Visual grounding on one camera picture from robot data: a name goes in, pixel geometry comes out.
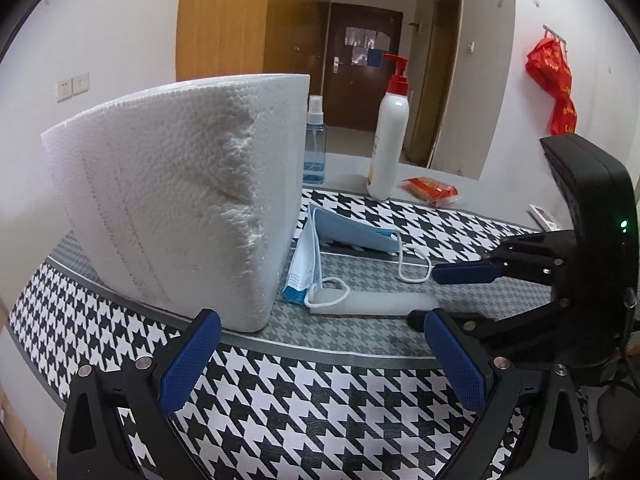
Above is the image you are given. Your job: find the red snack packet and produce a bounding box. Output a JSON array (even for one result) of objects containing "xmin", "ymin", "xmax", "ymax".
[{"xmin": 401, "ymin": 176, "xmax": 459, "ymax": 206}]

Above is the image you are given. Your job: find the white flat device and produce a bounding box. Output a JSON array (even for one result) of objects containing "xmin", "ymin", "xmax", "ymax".
[{"xmin": 529, "ymin": 203, "xmax": 561, "ymax": 231}]

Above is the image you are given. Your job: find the blue face mask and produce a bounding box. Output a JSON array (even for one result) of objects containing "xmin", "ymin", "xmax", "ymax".
[
  {"xmin": 282, "ymin": 210, "xmax": 351, "ymax": 309},
  {"xmin": 307, "ymin": 203, "xmax": 433, "ymax": 283}
]

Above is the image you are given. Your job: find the wooden wardrobe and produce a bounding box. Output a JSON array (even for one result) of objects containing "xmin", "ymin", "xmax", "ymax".
[{"xmin": 176, "ymin": 0, "xmax": 333, "ymax": 106}]

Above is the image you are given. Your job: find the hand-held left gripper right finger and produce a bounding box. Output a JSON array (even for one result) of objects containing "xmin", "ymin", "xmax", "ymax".
[{"xmin": 423, "ymin": 307, "xmax": 591, "ymax": 480}]

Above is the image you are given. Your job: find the wooden side door frame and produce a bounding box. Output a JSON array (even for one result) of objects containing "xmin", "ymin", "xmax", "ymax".
[{"xmin": 407, "ymin": 0, "xmax": 466, "ymax": 171}]

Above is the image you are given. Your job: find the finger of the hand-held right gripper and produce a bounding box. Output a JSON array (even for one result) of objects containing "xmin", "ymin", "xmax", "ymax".
[
  {"xmin": 407, "ymin": 300, "xmax": 566, "ymax": 363},
  {"xmin": 432, "ymin": 230, "xmax": 577, "ymax": 288}
]

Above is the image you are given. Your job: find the dark brown entrance door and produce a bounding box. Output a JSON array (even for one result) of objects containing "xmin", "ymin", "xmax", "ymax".
[{"xmin": 322, "ymin": 2, "xmax": 405, "ymax": 133}]

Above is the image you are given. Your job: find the black white houndstooth tablecloth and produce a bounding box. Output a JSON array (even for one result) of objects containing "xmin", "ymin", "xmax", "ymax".
[{"xmin": 7, "ymin": 187, "xmax": 581, "ymax": 480}]

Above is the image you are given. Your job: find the grey paper notice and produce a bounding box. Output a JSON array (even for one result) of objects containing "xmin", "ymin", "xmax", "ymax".
[{"xmin": 345, "ymin": 26, "xmax": 391, "ymax": 48}]

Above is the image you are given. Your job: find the red plastic bag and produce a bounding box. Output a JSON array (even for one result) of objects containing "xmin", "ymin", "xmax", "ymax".
[{"xmin": 525, "ymin": 37, "xmax": 578, "ymax": 136}]

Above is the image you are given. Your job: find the white foam box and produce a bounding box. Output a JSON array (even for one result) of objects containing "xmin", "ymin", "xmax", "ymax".
[{"xmin": 41, "ymin": 74, "xmax": 311, "ymax": 333}]

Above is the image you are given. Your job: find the white pump bottle red top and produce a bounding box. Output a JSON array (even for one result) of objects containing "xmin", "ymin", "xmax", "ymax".
[{"xmin": 366, "ymin": 53, "xmax": 410, "ymax": 201}]

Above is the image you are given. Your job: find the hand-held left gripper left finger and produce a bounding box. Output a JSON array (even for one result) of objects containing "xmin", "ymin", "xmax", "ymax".
[{"xmin": 56, "ymin": 308, "xmax": 222, "ymax": 480}]

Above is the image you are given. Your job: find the blue spray bottle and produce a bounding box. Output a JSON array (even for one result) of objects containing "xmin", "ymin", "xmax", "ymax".
[{"xmin": 302, "ymin": 95, "xmax": 327, "ymax": 184}]

